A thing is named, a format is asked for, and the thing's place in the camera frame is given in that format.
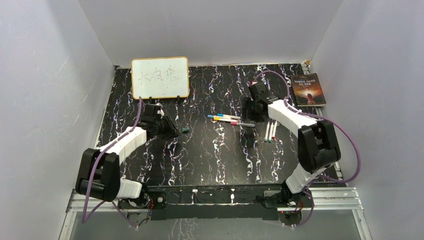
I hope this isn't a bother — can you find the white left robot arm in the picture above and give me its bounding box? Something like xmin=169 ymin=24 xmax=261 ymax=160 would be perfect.
xmin=75 ymin=104 xmax=181 ymax=208

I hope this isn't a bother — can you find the yellow capped marker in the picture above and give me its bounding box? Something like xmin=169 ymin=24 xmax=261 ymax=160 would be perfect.
xmin=213 ymin=118 xmax=239 ymax=123

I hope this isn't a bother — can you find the aluminium frame rail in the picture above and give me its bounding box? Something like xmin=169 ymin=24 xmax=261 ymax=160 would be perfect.
xmin=65 ymin=187 xmax=364 ymax=214

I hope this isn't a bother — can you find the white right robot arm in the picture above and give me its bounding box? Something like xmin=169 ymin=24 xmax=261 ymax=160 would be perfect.
xmin=242 ymin=83 xmax=341 ymax=207

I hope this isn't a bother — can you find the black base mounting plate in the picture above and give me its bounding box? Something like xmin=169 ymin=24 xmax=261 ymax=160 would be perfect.
xmin=147 ymin=183 xmax=281 ymax=221

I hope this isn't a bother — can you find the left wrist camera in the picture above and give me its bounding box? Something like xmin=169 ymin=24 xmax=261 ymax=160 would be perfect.
xmin=157 ymin=108 xmax=165 ymax=118

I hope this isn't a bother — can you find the dark paperback book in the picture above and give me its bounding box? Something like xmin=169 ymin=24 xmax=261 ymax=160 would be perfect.
xmin=290 ymin=73 xmax=327 ymax=107

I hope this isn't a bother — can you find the small whiteboard with writing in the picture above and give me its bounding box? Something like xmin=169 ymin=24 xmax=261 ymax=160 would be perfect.
xmin=130 ymin=56 xmax=190 ymax=100

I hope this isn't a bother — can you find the red white marker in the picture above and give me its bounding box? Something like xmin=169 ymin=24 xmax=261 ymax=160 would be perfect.
xmin=270 ymin=121 xmax=278 ymax=140

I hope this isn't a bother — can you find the pink capped marker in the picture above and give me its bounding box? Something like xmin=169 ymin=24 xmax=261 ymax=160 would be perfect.
xmin=230 ymin=122 xmax=256 ymax=128

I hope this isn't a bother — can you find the light blue capped marker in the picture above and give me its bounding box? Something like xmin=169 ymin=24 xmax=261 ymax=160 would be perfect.
xmin=216 ymin=114 xmax=241 ymax=120

